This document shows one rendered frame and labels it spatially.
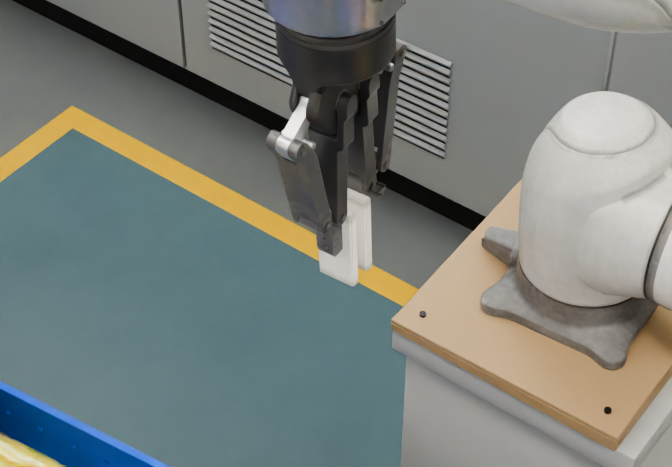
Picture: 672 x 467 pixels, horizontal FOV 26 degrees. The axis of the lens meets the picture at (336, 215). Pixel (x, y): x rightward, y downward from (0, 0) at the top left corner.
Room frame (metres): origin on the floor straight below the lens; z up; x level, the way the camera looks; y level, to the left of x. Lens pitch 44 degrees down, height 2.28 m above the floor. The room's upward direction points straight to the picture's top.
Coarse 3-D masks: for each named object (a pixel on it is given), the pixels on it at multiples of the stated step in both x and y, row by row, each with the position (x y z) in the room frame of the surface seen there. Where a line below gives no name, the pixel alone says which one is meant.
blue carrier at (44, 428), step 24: (0, 384) 0.95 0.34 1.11; (0, 408) 0.95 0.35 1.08; (24, 408) 0.93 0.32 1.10; (48, 408) 0.92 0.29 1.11; (24, 432) 0.93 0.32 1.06; (48, 432) 0.92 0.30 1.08; (72, 432) 0.90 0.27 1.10; (96, 432) 0.89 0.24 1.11; (72, 456) 0.90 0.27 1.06; (96, 456) 0.89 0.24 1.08; (120, 456) 0.87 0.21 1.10; (144, 456) 0.86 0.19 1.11
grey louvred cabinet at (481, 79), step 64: (64, 0) 2.99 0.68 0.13; (128, 0) 2.85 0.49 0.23; (192, 0) 2.72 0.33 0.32; (256, 0) 2.61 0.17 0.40; (448, 0) 2.32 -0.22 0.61; (192, 64) 2.73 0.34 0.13; (256, 64) 2.61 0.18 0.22; (448, 64) 2.30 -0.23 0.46; (512, 64) 2.23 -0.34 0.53; (576, 64) 2.15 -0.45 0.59; (640, 64) 2.23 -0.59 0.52; (448, 128) 2.30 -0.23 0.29; (512, 128) 2.22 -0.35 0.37; (448, 192) 2.30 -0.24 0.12
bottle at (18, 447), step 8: (0, 440) 0.86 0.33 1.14; (8, 440) 0.87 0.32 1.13; (0, 448) 0.85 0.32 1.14; (8, 448) 0.85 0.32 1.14; (16, 448) 0.85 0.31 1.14; (24, 448) 0.86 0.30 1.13; (0, 456) 0.84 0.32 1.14; (8, 456) 0.84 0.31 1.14; (16, 456) 0.84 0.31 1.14; (24, 456) 0.84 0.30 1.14; (32, 456) 0.84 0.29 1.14; (40, 456) 0.85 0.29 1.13; (16, 464) 0.83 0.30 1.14; (24, 464) 0.83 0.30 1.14; (32, 464) 0.83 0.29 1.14; (40, 464) 0.83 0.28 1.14; (48, 464) 0.84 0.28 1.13; (56, 464) 0.84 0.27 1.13
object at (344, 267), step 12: (348, 216) 0.71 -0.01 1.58; (348, 228) 0.71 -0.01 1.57; (348, 240) 0.71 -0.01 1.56; (324, 252) 0.73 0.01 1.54; (348, 252) 0.71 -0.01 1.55; (324, 264) 0.73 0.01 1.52; (336, 264) 0.72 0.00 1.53; (348, 264) 0.71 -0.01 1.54; (336, 276) 0.72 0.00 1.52; (348, 276) 0.71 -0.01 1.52
